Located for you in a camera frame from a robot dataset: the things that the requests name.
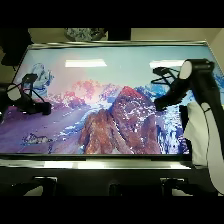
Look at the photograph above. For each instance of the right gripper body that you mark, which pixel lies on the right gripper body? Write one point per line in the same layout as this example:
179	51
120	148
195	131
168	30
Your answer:
164	101

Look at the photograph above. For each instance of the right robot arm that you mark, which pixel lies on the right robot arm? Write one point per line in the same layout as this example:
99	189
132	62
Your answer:
203	83

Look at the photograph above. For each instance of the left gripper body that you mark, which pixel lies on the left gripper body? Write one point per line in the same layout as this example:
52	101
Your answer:
43	108

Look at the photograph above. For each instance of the white and blue garment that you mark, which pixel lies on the white and blue garment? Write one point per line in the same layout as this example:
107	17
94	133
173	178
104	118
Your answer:
41	77

